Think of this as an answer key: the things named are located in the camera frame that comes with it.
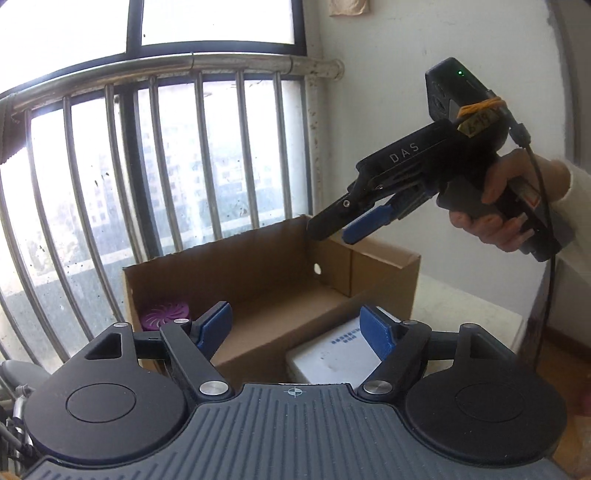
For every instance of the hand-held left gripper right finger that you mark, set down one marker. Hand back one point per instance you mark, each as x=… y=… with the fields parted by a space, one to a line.
x=375 y=332

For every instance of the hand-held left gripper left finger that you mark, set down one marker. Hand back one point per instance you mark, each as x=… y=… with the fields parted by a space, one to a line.
x=216 y=325

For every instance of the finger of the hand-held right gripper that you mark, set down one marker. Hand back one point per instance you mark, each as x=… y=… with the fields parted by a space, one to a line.
x=364 y=226
x=330 y=217

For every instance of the white carton box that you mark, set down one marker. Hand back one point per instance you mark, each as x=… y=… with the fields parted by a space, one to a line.
x=323 y=357

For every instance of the brown cardboard box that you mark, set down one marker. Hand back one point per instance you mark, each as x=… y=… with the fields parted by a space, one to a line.
x=277 y=295

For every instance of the person's right forearm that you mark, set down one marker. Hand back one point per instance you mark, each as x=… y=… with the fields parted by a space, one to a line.
x=579 y=182

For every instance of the person's right hand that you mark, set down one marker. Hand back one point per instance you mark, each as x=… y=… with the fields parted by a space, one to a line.
x=512 y=173

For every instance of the purple air freshener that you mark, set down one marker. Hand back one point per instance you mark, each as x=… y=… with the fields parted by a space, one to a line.
x=161 y=316

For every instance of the white cabinet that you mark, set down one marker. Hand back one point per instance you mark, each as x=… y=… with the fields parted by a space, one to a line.
x=466 y=304

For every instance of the metal window railing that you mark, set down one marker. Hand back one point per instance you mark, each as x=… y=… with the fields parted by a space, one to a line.
x=152 y=138

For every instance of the beige wall plaque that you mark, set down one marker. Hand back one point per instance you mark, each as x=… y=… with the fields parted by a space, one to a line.
x=350 y=7

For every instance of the metal folding frame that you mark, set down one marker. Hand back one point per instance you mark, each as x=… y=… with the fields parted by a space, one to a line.
x=18 y=406

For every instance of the dark window frame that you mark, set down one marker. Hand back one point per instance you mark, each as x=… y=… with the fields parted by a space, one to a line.
x=134 y=27

